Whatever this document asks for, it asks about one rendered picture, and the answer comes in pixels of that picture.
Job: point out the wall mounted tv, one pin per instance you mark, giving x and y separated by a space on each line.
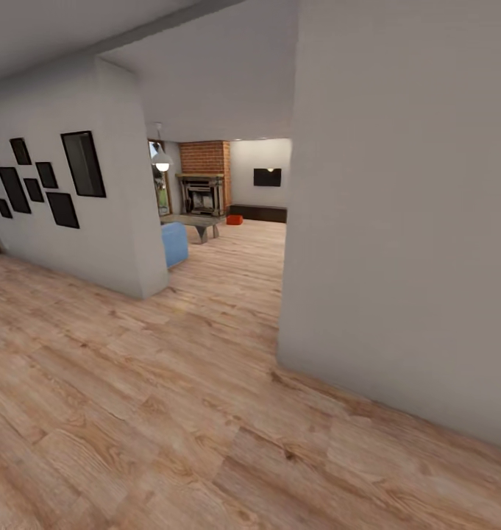
267 177

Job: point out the sofa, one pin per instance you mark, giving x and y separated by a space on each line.
175 243

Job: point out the wood fireplace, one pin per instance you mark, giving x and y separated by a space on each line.
202 196

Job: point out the cabinet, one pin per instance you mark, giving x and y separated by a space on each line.
259 213

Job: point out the coffee table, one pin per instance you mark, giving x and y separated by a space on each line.
201 224

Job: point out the room light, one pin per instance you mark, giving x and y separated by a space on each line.
160 157

